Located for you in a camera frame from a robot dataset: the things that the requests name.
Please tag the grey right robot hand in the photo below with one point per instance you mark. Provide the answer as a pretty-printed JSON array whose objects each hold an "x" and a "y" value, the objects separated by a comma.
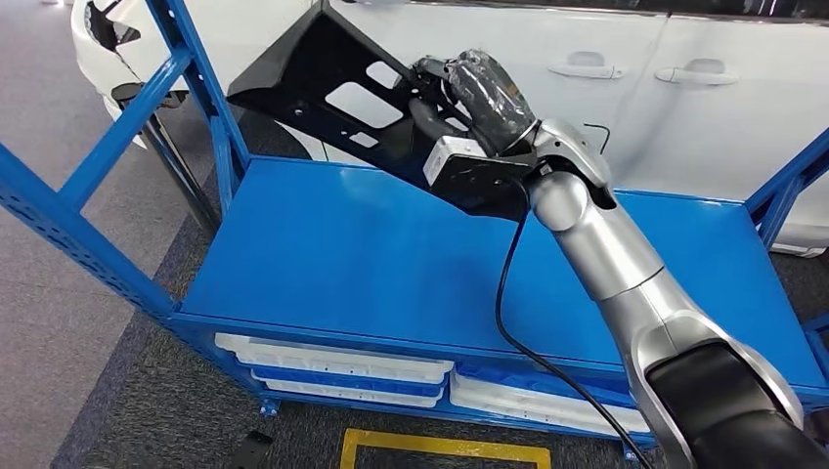
[{"x": 492, "y": 103}]

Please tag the black plastic plate bracket part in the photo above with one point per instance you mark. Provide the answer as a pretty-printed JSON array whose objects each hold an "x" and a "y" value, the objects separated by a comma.
[{"x": 304, "y": 65}]

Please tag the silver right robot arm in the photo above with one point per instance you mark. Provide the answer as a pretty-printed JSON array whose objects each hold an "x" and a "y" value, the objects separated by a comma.
[{"x": 647, "y": 291}]

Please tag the blue metal shelf rack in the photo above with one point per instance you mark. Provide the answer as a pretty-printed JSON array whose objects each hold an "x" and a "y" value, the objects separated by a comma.
[{"x": 324, "y": 259}]

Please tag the white car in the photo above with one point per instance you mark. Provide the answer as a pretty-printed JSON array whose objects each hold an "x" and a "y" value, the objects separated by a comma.
[{"x": 680, "y": 129}]

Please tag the yellow floor tape square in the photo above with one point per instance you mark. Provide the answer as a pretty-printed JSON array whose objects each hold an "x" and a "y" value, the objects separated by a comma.
[{"x": 440, "y": 445}]

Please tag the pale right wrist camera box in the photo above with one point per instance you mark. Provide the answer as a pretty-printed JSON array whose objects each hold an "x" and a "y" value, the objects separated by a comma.
[{"x": 450, "y": 158}]

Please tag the chrome stanchion post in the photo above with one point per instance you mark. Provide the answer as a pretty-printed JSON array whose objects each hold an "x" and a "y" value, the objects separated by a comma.
[{"x": 184, "y": 175}]

